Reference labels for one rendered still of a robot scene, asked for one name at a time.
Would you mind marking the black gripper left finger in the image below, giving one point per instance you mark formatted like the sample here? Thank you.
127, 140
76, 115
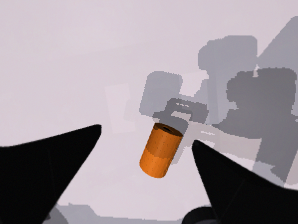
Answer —
34, 175

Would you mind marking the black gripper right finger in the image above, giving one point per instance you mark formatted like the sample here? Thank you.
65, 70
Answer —
239, 196

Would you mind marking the orange knob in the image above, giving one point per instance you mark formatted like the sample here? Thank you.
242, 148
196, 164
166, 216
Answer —
160, 150

